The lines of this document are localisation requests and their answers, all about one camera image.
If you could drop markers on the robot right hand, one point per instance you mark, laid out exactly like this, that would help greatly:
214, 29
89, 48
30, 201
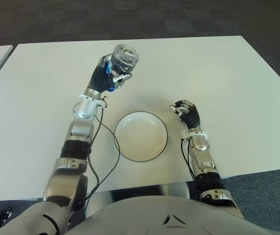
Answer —
192, 117

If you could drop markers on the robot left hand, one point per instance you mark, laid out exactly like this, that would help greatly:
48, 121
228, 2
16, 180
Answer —
99, 79

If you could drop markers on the clear water bottle blue cap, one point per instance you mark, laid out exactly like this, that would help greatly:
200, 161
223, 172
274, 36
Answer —
125, 57

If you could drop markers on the robot right arm silver black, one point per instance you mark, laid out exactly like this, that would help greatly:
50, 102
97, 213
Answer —
204, 161

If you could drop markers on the robot left arm silver black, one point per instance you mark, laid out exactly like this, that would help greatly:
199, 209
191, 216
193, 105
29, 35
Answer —
81, 122

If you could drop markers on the white plate black rim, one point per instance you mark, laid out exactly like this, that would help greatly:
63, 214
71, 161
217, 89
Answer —
141, 137

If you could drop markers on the grey robot torso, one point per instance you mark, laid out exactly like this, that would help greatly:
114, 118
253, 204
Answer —
154, 218

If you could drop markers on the black stand on floor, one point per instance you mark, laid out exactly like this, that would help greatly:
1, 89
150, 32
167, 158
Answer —
0, 216

